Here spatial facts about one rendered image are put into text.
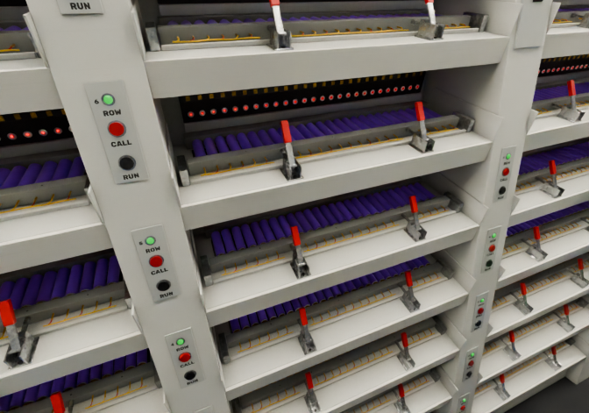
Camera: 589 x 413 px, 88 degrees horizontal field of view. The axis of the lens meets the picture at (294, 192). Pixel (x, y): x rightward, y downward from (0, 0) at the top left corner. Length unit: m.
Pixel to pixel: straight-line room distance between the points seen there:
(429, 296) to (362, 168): 0.43
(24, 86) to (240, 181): 0.28
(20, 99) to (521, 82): 0.79
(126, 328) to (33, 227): 0.20
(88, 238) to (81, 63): 0.22
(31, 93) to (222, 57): 0.21
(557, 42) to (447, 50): 0.28
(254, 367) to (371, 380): 0.33
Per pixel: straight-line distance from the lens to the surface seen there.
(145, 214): 0.46
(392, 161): 0.57
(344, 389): 0.89
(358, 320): 0.76
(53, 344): 0.62
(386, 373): 0.93
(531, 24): 0.75
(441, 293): 0.87
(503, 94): 0.73
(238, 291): 0.57
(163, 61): 0.43
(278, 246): 0.59
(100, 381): 0.74
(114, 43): 0.43
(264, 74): 0.45
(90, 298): 0.61
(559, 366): 1.63
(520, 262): 1.06
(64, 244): 0.50
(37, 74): 0.45
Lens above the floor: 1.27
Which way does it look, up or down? 22 degrees down
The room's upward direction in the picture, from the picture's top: 5 degrees counter-clockwise
